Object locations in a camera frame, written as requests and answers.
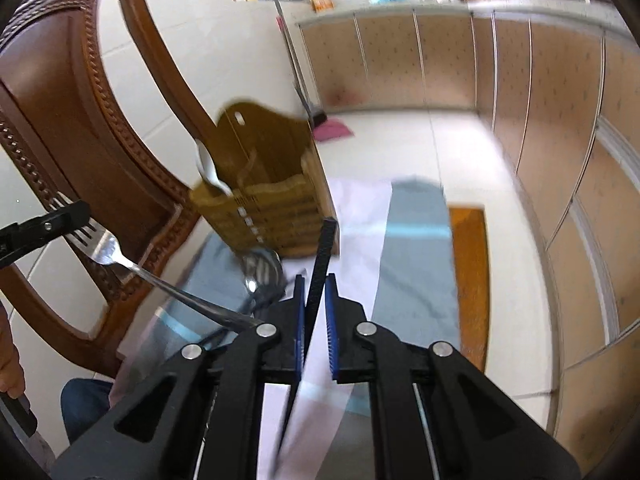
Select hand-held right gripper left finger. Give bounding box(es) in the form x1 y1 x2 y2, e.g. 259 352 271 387
52 274 307 480

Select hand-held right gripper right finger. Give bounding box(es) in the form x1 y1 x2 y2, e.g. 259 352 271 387
325 272 583 480

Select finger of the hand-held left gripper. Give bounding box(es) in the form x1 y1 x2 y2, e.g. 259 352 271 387
0 201 92 268

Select black ridged chopstick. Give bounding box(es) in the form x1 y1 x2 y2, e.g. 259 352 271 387
270 217 337 476

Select metal fork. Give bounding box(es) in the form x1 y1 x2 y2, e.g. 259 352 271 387
47 191 266 331

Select large metal spoon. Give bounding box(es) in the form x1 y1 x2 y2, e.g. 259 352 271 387
240 247 286 306

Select wooden utensil holder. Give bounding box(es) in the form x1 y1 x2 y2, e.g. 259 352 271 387
190 102 342 259

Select person's left hand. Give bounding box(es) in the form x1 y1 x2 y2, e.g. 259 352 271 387
0 305 27 397

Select person's jeans leg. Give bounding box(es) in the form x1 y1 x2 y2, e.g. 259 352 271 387
61 379 116 444

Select striped grey pink cloth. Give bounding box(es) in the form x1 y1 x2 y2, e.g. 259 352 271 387
112 176 463 480

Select carved wooden chair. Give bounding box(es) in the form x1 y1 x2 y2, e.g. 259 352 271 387
0 0 321 378

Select orange floor mat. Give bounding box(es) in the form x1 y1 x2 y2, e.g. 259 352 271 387
446 204 490 373

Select pink dustpan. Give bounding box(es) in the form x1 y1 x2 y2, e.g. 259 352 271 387
312 117 355 142

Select broom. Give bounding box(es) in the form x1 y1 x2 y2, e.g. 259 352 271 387
270 0 329 128

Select beige kitchen cabinets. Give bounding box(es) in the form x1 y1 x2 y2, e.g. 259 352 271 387
295 2 640 461

